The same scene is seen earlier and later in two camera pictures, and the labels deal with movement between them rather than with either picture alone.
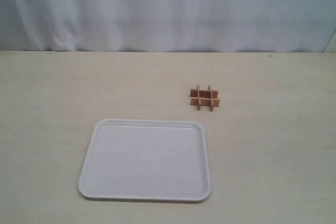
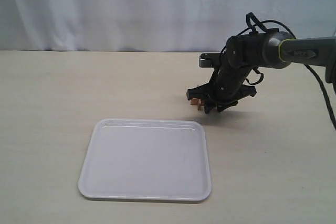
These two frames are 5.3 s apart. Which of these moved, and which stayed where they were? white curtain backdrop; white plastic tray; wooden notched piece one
Moved: wooden notched piece one
Stayed: white curtain backdrop; white plastic tray
